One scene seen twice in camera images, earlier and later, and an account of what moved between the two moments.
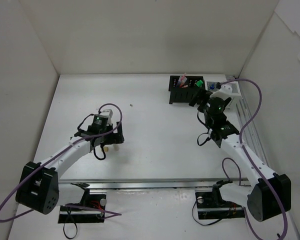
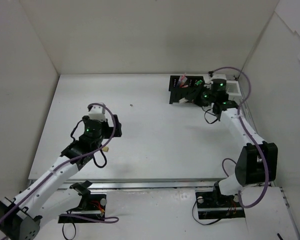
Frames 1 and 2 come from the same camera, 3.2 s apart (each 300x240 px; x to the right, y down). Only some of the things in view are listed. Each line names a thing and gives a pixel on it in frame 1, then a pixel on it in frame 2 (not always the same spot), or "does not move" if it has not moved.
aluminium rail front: (152, 183) does not move
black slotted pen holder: (184, 94) does not move
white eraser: (116, 147) -> (183, 100)
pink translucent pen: (182, 79) does not move
